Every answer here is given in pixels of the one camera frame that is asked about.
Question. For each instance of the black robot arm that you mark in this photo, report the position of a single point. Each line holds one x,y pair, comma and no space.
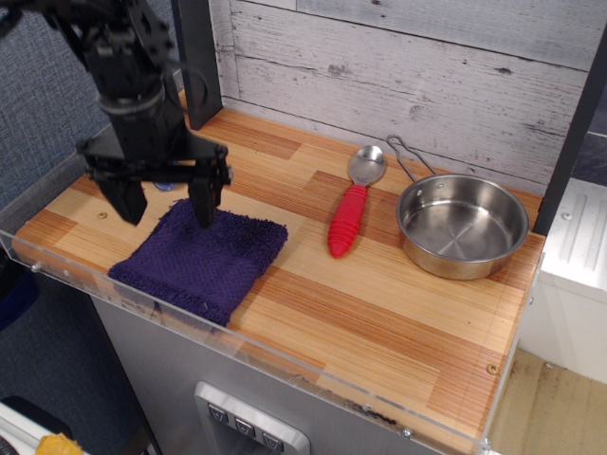
123,45

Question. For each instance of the dark grey right post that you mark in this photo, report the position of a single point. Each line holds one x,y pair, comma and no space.
579,127

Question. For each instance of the dark grey left post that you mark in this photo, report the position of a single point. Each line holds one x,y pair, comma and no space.
195,43

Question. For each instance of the silver dispenser button panel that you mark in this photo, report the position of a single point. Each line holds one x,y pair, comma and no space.
236,427

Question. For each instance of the red handled metal spoon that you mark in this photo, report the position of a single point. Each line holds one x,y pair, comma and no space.
366,167

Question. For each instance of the clear acrylic guard rail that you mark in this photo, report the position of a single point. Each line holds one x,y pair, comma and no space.
63,228

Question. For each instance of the small blue can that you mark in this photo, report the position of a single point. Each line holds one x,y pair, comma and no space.
164,186

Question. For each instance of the silver toy fridge cabinet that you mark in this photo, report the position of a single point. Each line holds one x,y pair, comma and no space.
347,394

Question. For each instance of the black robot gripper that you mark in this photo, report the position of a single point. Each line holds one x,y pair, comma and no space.
148,140

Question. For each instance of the dark grey post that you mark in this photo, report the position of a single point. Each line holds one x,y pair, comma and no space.
195,43
579,127

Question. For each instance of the purple towel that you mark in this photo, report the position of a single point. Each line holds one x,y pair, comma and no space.
204,271

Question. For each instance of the stainless steel pot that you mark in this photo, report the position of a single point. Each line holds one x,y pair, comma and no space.
456,226

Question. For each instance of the white side cabinet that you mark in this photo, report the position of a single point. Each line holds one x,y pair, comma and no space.
565,320

